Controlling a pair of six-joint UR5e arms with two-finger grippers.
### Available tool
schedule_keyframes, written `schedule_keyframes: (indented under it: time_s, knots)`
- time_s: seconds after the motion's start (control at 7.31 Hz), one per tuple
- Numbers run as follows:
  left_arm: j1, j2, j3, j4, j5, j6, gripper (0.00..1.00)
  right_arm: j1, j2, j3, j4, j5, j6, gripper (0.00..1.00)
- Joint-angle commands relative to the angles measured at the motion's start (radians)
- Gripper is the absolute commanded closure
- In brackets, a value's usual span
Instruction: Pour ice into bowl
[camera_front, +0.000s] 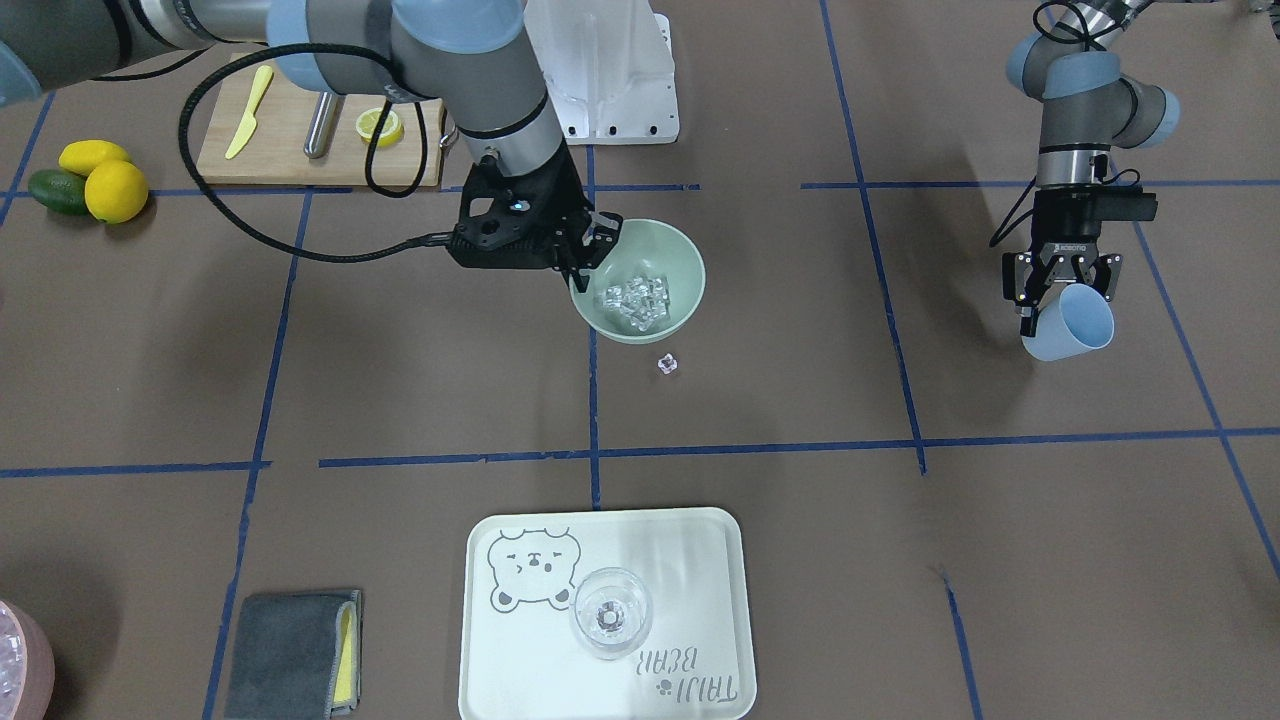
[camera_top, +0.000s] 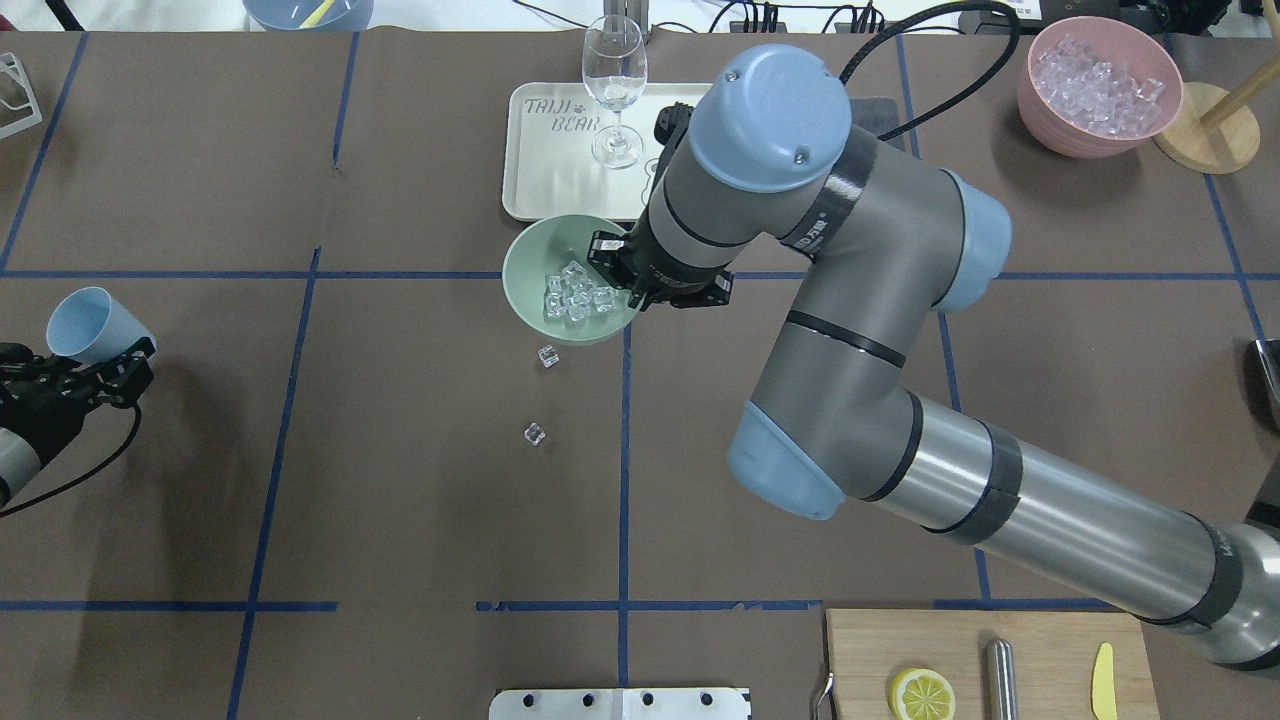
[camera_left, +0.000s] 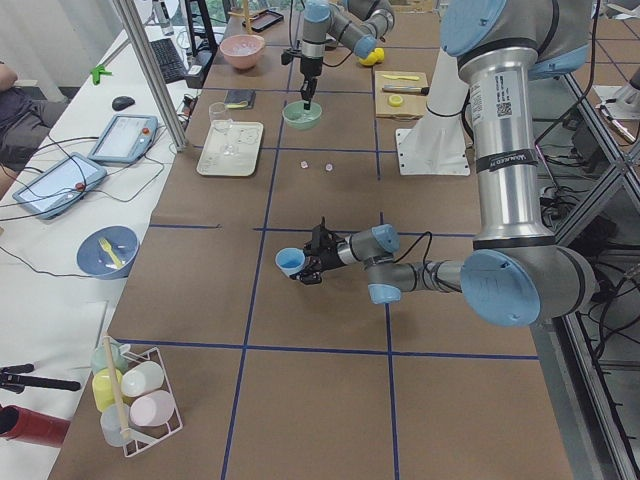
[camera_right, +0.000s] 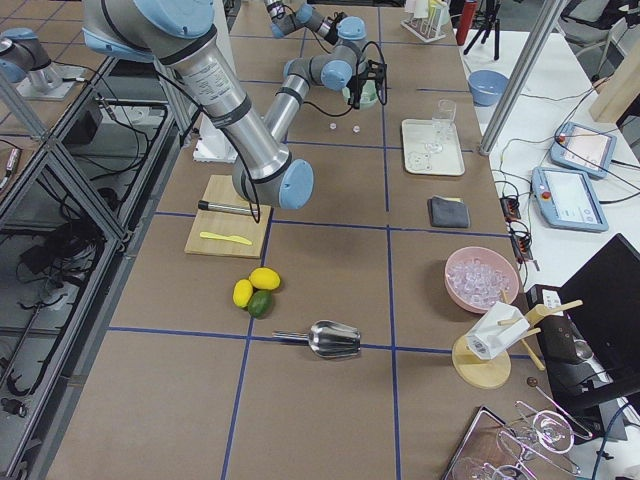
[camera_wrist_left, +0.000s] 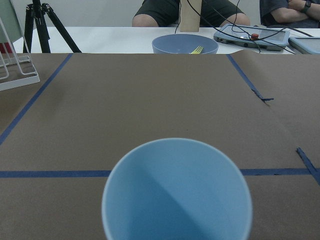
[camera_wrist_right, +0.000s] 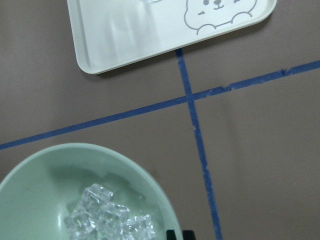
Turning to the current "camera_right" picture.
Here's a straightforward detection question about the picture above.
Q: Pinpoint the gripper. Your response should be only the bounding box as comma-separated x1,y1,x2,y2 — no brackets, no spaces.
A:
347,60,388,109

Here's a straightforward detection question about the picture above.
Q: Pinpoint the green lime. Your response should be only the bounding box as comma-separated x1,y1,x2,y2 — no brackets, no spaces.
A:
247,290,273,318

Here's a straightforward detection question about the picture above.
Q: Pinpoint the blue teach pendant far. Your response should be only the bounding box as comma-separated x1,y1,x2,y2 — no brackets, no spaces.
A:
550,122,617,179

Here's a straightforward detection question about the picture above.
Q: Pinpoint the metal cylinder tool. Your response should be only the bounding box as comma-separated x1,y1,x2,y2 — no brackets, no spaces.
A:
197,199,252,216

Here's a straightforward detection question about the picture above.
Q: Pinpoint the white carton on stand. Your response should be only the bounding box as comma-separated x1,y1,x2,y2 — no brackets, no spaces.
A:
465,302,529,360

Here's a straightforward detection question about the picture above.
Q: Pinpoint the ice cubes pile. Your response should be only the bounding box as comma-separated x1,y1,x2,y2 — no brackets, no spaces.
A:
446,258,516,309

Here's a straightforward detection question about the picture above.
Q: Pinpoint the green bowl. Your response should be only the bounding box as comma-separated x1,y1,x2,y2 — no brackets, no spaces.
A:
342,80,378,110

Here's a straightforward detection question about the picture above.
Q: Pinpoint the black tripod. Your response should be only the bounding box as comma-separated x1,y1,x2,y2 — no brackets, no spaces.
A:
463,0,501,61

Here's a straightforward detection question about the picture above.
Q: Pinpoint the blue teach pendant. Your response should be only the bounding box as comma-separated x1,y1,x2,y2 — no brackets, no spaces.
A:
531,167,609,233
550,122,617,179

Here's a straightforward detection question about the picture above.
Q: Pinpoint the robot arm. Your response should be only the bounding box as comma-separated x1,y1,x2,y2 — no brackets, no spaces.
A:
83,1,386,209
264,0,346,45

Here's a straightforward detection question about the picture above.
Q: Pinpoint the metal ice scoop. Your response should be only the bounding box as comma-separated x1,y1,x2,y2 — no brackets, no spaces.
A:
272,320,361,359

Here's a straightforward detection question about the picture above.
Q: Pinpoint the blue bowl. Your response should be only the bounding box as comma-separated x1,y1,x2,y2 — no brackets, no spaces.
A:
467,70,509,107

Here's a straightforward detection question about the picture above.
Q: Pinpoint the metal tray with glasses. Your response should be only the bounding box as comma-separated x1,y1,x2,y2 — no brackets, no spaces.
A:
442,400,594,479

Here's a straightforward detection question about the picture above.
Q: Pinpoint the wooden cutting board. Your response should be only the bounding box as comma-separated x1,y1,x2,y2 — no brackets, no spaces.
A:
184,175,272,258

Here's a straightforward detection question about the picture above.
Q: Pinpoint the wooden cup stand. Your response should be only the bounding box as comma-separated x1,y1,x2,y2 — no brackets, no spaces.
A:
452,300,583,389

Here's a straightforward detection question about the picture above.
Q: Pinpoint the white wire dish rack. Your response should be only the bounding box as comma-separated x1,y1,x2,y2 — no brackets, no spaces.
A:
400,0,450,43

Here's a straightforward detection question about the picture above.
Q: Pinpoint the clear wine glass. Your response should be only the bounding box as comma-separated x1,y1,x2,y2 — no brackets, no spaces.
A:
426,99,457,154

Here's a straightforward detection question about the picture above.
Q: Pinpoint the yellow lemon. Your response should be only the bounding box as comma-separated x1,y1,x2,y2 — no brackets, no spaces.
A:
232,279,254,309
248,267,281,291

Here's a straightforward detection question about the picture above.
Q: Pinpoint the pink bowl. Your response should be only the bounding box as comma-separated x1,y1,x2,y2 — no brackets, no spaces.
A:
444,246,520,314

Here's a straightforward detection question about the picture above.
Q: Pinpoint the blue teach pendant near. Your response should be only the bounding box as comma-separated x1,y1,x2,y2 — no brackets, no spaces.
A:
531,167,609,233

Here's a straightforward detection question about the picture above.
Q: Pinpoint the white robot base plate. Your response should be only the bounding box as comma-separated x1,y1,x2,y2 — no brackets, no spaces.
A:
193,115,237,163

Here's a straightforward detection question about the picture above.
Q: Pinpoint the white bear serving tray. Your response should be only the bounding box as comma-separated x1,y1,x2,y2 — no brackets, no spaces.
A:
401,119,465,177

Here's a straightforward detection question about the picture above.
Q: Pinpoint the folded grey cloth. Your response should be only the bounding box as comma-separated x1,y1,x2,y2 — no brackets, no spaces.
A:
427,196,470,228

